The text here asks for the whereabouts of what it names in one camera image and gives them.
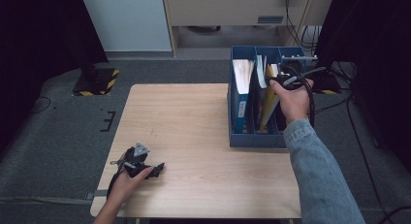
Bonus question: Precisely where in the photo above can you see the grey floor cable cover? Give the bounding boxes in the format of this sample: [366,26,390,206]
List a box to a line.
[0,188,110,207]

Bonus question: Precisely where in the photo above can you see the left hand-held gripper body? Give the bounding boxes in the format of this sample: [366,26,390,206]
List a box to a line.
[123,141,155,178]

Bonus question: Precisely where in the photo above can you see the black hanging cable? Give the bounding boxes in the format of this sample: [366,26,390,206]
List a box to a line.
[283,0,323,52]

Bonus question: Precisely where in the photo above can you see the short black floor cable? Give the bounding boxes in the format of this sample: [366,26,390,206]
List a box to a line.
[314,97,350,115]

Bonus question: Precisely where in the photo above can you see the person's left hand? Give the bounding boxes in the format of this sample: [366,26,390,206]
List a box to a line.
[107,166,156,205]

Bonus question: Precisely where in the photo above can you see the yellow folder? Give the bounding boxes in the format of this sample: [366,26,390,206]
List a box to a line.
[259,63,281,133]

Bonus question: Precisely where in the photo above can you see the dark book with white pages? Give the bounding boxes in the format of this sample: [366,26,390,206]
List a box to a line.
[252,54,269,132]

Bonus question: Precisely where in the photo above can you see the blue file holder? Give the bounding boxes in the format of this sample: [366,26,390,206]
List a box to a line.
[227,45,308,149]

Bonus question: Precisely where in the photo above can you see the wooden desk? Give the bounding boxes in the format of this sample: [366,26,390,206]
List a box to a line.
[162,0,335,58]

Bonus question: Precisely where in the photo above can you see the thick black floor cable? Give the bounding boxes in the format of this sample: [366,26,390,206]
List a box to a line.
[377,205,411,224]

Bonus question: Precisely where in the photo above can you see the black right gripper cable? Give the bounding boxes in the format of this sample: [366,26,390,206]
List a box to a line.
[279,64,317,128]

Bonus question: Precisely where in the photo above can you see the thin black floor cable loop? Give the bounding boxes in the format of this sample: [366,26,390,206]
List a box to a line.
[30,96,52,114]

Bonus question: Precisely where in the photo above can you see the black yellow striped stand base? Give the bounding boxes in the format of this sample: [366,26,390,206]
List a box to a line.
[71,66,120,97]
[311,72,343,96]

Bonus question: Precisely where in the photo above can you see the person's right hand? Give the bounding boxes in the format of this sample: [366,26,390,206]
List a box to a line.
[269,78,315,126]

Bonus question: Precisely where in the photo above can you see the thick blue book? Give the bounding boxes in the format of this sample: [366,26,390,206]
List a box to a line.
[230,58,256,135]

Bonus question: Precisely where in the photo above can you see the long black floor cable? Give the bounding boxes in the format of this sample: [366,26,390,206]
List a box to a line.
[345,97,391,224]

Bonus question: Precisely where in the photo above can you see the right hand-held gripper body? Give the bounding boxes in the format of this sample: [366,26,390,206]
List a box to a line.
[266,54,328,91]

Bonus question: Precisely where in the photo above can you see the white cabinet panel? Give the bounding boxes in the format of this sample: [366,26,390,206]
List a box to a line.
[79,0,174,52]

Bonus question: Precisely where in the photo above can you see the dark curtain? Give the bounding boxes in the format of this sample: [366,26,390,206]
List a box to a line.
[0,0,110,154]
[314,0,411,174]

